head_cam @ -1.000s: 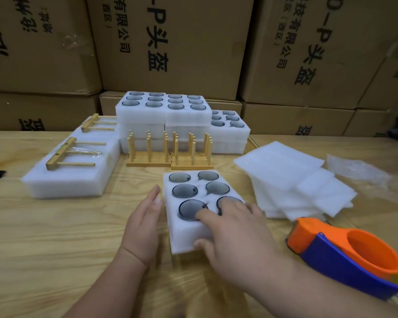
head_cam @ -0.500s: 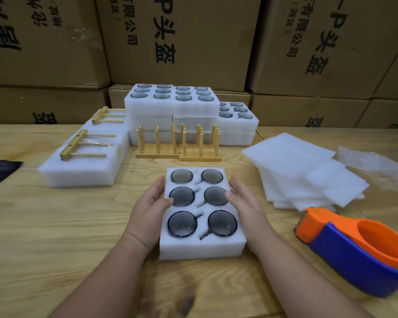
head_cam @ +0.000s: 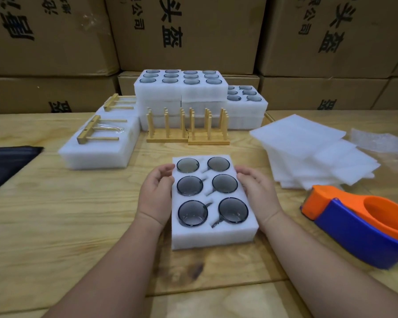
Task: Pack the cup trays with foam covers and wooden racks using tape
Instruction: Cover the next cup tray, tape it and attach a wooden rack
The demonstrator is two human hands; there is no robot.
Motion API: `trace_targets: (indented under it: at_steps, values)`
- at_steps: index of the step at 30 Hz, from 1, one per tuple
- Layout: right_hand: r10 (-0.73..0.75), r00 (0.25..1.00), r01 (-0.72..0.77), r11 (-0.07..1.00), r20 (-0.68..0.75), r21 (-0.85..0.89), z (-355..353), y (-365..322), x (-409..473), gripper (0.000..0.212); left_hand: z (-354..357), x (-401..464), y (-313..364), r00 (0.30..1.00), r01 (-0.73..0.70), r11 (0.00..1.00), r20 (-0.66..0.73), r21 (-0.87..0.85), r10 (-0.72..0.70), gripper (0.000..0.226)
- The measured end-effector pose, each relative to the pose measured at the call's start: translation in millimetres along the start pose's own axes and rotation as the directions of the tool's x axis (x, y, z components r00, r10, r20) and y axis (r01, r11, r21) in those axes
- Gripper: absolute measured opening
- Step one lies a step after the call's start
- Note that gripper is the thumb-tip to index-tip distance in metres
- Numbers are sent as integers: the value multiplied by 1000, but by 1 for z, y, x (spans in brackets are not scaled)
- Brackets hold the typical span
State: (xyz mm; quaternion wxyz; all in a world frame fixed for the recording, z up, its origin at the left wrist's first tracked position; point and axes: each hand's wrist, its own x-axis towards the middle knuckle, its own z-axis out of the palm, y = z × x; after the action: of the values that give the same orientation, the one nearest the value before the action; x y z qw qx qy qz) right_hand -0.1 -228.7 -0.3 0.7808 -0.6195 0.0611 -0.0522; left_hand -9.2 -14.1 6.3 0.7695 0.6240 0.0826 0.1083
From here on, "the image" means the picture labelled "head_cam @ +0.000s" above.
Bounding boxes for person's right hand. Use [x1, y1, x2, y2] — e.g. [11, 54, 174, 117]
[234, 165, 285, 229]

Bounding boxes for person's left hand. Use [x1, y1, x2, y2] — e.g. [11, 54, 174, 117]
[135, 163, 176, 231]

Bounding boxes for set of grey glass cups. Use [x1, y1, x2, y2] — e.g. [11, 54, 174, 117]
[176, 156, 250, 228]

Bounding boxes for row of wooden peg racks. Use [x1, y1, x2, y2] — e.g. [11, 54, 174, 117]
[145, 107, 231, 146]

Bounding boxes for pile of white foam sheets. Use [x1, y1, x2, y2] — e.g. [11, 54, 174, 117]
[249, 114, 382, 191]

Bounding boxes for foam package with rack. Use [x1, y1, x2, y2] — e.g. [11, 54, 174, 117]
[60, 112, 141, 158]

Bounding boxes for wooden peg rack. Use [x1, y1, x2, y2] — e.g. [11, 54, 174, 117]
[77, 114, 128, 144]
[103, 93, 137, 112]

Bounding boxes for stack of white foam trays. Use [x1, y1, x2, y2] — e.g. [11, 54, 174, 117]
[133, 68, 269, 131]

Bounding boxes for orange and blue tape dispenser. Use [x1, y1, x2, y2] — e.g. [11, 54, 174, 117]
[300, 185, 398, 270]

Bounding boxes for person's left forearm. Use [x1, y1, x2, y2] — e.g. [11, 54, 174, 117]
[43, 215, 170, 318]

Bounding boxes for person's right forearm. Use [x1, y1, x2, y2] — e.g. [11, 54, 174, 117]
[259, 210, 398, 318]

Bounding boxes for clear plastic wrap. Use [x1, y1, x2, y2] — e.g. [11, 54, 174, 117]
[348, 128, 398, 173]

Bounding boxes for black plastic bags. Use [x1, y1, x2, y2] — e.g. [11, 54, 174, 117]
[0, 145, 45, 198]

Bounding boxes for stack of brown cardboard boxes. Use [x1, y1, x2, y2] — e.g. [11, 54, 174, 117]
[0, 0, 398, 115]

